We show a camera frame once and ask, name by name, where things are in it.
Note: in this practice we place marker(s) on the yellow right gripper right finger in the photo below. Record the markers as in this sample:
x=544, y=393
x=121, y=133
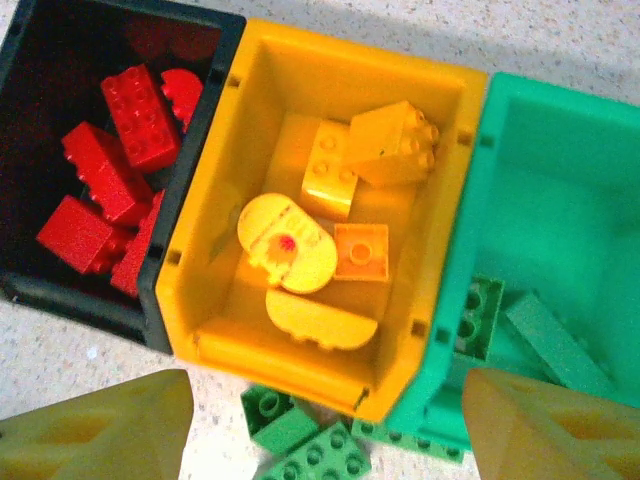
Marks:
x=550, y=435

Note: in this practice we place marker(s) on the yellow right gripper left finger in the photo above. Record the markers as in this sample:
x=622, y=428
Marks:
x=100, y=435

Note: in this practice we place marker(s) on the green two-by-four lego brick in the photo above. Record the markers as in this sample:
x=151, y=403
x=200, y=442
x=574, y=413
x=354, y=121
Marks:
x=320, y=457
x=477, y=315

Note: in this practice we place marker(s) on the yellow half-round lego brick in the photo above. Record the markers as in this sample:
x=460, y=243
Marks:
x=320, y=320

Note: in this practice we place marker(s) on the yellow round printed lego piece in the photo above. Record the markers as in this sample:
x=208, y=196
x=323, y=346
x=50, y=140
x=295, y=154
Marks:
x=300, y=265

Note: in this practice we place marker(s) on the orange-yellow two-by-two lego brick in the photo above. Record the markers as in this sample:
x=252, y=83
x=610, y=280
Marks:
x=360, y=252

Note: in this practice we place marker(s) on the yellow two-by-two lego brick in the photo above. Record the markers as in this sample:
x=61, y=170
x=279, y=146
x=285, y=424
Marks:
x=385, y=145

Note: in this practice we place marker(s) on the yellow curved lego brick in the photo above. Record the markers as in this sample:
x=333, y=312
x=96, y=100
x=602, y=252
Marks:
x=327, y=170

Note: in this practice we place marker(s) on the red half-round lego brick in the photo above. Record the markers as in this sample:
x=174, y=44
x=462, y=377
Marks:
x=185, y=92

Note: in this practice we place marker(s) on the thin green lego plate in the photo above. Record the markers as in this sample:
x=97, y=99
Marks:
x=410, y=440

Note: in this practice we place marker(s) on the green two-by-two lego brick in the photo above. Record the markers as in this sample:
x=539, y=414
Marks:
x=280, y=420

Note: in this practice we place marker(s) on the green plastic bin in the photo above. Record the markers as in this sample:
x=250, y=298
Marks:
x=550, y=175

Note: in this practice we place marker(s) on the black plastic bin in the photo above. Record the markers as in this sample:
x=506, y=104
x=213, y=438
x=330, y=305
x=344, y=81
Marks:
x=192, y=160

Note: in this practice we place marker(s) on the red two-by-four lego brick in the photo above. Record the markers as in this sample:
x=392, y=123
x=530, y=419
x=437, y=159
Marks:
x=140, y=117

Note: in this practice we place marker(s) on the yellow plastic bin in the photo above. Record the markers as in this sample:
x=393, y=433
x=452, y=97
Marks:
x=300, y=65

